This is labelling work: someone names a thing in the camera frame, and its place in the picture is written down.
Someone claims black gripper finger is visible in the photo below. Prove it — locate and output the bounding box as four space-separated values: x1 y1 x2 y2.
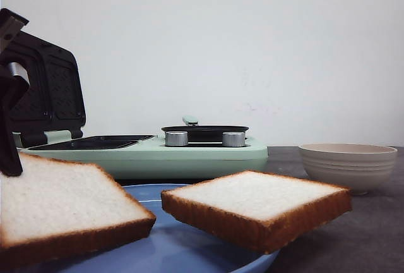
1 62 30 176

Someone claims white bread slice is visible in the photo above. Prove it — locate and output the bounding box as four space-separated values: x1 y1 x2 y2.
1 154 156 270
161 171 352 254

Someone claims breakfast maker hinged lid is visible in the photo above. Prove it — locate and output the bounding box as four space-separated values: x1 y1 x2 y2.
1 32 86 148

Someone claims mint green breakfast maker base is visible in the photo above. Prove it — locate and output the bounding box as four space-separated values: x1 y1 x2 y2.
14 134 268 180

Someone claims left silver control knob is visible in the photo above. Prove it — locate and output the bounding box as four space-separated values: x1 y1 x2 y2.
165 131 188 147

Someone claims silver control knob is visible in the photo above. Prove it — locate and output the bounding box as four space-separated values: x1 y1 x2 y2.
222 131 246 147
165 131 188 147

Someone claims black round frying pan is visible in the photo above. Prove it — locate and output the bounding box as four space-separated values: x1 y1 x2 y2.
161 115 249 142

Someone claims right silver control knob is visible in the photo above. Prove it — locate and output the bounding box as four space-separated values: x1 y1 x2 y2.
222 131 246 147

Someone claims blue round plate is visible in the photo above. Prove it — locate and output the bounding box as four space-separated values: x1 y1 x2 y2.
20 184 278 272

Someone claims beige ribbed bowl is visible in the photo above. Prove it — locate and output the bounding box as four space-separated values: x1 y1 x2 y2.
299 143 398 195

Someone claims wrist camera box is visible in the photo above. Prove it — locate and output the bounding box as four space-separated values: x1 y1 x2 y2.
0 8 29 52

